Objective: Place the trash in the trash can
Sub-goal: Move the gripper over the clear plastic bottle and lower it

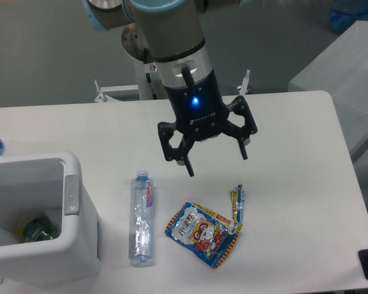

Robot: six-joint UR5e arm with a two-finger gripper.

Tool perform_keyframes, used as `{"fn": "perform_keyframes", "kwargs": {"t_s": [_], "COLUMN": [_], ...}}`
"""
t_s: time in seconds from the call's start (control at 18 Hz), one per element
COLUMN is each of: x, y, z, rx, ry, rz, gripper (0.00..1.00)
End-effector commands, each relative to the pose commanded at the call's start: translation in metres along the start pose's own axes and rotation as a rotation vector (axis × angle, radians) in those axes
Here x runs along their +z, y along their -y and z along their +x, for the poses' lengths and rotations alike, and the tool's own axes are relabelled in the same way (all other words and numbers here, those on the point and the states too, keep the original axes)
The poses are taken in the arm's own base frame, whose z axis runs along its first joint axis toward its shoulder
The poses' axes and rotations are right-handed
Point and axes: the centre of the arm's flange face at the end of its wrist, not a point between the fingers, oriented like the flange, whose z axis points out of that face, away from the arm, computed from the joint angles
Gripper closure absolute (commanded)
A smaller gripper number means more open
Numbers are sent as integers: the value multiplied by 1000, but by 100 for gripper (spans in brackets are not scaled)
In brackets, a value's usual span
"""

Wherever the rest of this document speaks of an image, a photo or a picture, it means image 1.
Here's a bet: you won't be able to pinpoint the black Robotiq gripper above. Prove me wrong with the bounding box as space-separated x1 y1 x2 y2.
157 69 259 178

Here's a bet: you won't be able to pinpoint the blue snack wrapper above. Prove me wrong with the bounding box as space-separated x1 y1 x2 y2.
164 184 246 269

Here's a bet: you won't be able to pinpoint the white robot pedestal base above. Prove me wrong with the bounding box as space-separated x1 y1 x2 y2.
120 24 172 100

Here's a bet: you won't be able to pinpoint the blue object top right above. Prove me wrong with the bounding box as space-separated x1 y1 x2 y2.
328 1 368 35

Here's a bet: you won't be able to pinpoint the white left base bracket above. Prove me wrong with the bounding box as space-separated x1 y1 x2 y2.
94 80 139 103

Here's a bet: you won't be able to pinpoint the clear plastic water bottle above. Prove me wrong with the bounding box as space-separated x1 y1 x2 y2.
128 170 155 267

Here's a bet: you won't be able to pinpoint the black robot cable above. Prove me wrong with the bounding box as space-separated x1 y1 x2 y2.
142 48 158 100

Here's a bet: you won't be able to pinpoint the white side table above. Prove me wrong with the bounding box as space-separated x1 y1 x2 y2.
288 21 368 162

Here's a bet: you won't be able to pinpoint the white plastic trash can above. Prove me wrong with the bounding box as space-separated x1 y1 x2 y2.
0 152 101 284

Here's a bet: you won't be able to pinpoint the white base bracket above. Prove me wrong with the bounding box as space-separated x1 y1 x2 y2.
94 80 139 103
237 69 251 96

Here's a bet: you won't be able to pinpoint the white right base bracket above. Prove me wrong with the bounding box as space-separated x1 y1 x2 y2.
237 69 251 96

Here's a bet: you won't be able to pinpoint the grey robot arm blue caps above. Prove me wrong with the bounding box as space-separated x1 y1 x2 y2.
83 1 258 176

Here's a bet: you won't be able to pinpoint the green bottle in trash can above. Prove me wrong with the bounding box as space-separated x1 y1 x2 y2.
22 216 59 242

